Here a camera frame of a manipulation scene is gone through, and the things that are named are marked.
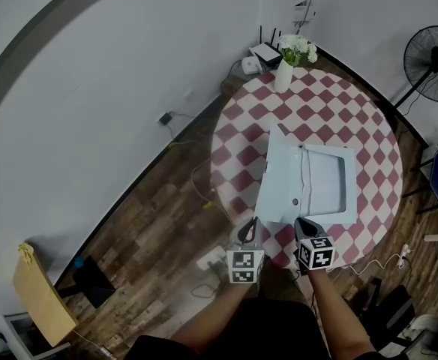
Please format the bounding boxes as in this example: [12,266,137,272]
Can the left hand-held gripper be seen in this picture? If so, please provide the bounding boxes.
[226,217,266,285]

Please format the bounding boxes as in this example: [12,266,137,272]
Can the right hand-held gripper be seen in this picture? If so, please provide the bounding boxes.
[293,217,335,274]

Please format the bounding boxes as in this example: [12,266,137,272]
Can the light blue box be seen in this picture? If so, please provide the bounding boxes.
[254,124,357,225]

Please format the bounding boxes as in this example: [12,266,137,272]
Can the person's right forearm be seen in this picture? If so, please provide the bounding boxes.
[308,270,377,360]

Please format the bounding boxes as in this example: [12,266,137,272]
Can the person's left forearm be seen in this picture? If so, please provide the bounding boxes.
[169,281,260,349]

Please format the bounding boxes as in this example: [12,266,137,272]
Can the white floor socket strip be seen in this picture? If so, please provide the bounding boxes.
[196,246,230,272]

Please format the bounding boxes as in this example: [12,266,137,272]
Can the white power strip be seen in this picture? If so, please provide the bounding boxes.
[397,244,412,268]

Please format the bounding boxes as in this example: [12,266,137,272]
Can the person's black shorts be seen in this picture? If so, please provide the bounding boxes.
[124,298,340,360]

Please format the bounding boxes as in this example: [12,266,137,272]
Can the black office chair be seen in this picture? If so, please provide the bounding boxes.
[340,277,417,352]

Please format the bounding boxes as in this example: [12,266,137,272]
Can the round table, checkered cloth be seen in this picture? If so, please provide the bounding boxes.
[210,67,404,269]

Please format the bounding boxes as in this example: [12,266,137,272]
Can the white vase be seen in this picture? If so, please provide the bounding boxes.
[274,58,293,93]

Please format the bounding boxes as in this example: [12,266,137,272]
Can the black metal stand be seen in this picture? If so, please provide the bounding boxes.
[55,255,116,309]

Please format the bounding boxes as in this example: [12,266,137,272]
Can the small white box device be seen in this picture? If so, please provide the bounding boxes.
[241,55,263,76]

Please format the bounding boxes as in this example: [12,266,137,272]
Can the white router with black antennas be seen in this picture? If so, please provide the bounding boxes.
[248,24,283,67]

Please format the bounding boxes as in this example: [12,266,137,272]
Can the white flower bunch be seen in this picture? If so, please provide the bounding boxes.
[277,34,319,68]

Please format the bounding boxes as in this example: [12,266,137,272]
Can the black standing fan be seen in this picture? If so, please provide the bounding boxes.
[393,25,438,116]

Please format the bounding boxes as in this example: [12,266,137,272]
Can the tan cardboard box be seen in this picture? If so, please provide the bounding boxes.
[13,241,79,348]

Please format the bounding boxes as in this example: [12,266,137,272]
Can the yellow cloth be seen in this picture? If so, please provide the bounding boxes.
[18,241,36,265]

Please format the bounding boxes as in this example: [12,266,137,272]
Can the yellow cable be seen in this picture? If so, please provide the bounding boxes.
[168,140,215,212]

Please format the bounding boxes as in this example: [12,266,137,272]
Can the long white cable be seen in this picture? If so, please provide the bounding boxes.
[329,253,404,277]

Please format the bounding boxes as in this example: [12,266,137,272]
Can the white wall junction box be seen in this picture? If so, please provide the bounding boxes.
[292,0,317,26]

